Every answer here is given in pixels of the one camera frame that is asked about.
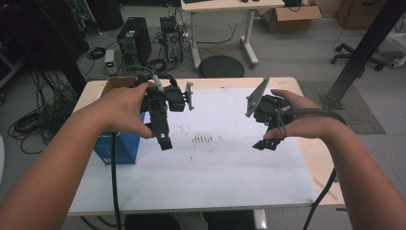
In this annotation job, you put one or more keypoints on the person's right hand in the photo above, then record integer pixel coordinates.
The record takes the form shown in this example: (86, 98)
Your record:
(309, 126)

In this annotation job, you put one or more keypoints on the black metal stand post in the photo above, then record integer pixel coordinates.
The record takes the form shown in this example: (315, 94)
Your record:
(367, 48)

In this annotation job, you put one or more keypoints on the white table mat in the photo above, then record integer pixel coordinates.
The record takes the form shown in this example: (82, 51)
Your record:
(217, 179)

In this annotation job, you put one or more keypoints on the round black stool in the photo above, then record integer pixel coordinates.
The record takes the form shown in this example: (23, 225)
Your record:
(221, 67)

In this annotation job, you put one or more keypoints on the white desk with metal legs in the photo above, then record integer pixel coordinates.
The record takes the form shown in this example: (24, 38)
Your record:
(230, 5)

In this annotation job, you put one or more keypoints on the closed brown cardboard box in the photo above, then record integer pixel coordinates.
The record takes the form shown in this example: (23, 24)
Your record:
(360, 14)

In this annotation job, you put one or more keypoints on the person's left hand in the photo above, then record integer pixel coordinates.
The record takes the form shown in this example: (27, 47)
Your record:
(118, 111)

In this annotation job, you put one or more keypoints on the black computer tower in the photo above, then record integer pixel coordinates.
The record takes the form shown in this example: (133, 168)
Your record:
(135, 40)

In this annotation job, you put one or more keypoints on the blue cardboard box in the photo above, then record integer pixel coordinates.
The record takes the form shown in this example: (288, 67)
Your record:
(124, 148)

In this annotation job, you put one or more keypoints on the grey floor mat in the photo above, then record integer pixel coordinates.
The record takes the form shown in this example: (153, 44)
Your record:
(364, 118)

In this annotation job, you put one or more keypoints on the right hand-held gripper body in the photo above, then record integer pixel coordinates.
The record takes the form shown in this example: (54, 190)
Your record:
(268, 107)

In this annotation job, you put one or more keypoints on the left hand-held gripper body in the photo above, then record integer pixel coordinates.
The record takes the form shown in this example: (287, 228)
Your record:
(174, 97)

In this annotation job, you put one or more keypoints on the small open computer case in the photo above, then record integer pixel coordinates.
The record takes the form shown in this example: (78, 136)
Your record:
(172, 43)

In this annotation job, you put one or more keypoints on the open cardboard box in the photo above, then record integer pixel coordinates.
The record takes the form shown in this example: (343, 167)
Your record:
(290, 19)

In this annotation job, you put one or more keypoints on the small white power device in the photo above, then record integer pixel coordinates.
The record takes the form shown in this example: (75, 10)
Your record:
(109, 62)

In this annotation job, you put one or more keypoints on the black office chair base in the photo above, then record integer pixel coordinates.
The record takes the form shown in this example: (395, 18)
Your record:
(346, 51)

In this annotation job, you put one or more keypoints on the black curtain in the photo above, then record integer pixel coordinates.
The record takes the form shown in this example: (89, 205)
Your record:
(41, 35)

